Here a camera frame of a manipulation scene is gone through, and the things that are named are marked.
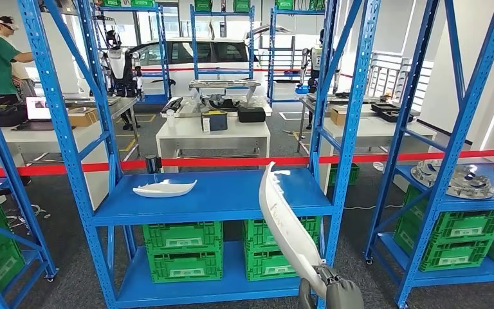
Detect open laptop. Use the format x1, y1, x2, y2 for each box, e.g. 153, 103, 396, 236
13, 96, 58, 132

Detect long black car part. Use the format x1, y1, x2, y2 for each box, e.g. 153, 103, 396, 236
160, 97, 185, 115

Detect black stanchion post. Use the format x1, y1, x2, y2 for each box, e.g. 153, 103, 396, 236
145, 154, 163, 174

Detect silver metal disc part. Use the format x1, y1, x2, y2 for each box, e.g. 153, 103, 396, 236
410, 160, 494, 200

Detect black plastic trays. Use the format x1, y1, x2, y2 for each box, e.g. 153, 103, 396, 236
369, 102, 421, 124

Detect black hard case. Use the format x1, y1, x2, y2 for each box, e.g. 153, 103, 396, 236
237, 107, 267, 124

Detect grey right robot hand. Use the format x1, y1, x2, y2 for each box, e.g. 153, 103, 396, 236
298, 263, 365, 309

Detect red barrier tape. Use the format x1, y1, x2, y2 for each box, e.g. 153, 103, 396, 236
0, 148, 494, 179

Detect humanoid robot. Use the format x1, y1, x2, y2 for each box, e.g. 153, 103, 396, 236
100, 30, 145, 131
300, 28, 342, 129

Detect black bag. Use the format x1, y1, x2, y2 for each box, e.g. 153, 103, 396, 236
0, 102, 29, 128

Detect steel table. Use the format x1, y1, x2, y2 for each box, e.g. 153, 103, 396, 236
297, 93, 387, 155
61, 96, 140, 161

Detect dark blue box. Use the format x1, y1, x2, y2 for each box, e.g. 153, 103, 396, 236
201, 110, 229, 132

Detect cardboard box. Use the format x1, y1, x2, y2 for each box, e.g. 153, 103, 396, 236
330, 106, 351, 127
67, 107, 100, 128

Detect grey metal part stand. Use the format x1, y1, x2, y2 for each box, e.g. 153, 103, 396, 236
188, 79, 262, 104

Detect white railing rack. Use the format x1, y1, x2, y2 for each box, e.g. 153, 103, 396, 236
365, 50, 434, 102

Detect white car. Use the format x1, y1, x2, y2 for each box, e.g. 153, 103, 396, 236
129, 24, 293, 98

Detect blue metal shelf rack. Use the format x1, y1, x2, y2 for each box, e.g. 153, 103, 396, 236
0, 68, 59, 309
189, 4, 257, 93
17, 0, 381, 309
95, 3, 172, 106
364, 0, 494, 309
267, 6, 329, 106

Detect white curved plastic part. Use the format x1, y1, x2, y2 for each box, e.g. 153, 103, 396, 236
259, 161, 329, 300
133, 179, 198, 199

